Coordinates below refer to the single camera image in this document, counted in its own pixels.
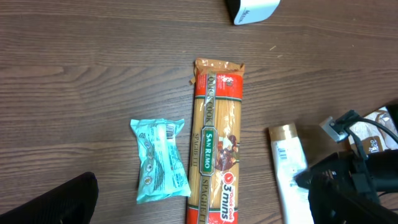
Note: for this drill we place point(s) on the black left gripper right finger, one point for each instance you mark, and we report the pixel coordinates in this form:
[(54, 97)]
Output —
[(328, 205)]

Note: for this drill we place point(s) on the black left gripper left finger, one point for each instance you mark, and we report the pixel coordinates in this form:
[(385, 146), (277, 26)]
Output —
[(69, 203)]

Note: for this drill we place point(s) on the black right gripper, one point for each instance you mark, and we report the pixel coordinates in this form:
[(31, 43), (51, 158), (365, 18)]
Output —
[(377, 173)]

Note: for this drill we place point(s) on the white gold-capped cream tube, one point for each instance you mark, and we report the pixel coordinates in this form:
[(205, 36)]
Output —
[(289, 160)]

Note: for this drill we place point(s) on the beige Pantree snack pouch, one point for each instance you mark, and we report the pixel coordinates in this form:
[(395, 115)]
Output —
[(374, 139)]

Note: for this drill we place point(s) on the teal snack packet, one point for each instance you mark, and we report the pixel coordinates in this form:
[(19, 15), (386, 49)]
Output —
[(162, 173)]

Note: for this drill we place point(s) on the orange spaghetti pasta packet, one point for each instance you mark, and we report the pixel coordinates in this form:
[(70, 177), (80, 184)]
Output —
[(215, 142)]

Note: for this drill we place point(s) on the white black barcode scanner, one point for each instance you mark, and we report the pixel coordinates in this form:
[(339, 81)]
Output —
[(250, 11)]

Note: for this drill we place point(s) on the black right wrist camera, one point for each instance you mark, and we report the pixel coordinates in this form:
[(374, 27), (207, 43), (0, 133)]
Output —
[(338, 129)]

